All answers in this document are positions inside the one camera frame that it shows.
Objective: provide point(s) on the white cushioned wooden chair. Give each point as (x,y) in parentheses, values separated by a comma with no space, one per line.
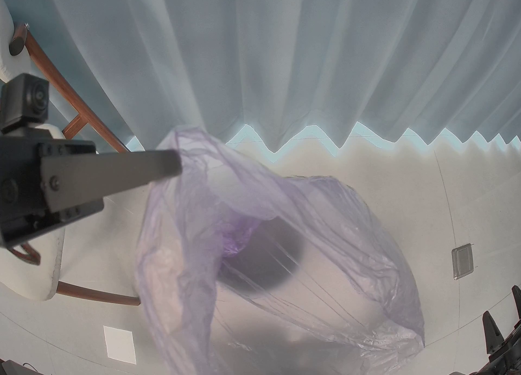
(36,275)

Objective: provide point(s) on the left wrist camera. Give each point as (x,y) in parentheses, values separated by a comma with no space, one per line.
(24,98)

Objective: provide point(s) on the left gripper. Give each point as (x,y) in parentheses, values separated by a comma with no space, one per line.
(20,210)

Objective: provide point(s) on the white trash bin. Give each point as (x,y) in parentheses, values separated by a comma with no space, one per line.
(264,259)

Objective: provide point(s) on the purple plastic bag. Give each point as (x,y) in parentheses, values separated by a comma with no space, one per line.
(325,222)

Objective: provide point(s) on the pale blue curtain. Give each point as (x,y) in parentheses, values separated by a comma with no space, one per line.
(285,39)

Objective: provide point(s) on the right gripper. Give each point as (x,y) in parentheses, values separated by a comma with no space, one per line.
(508,353)

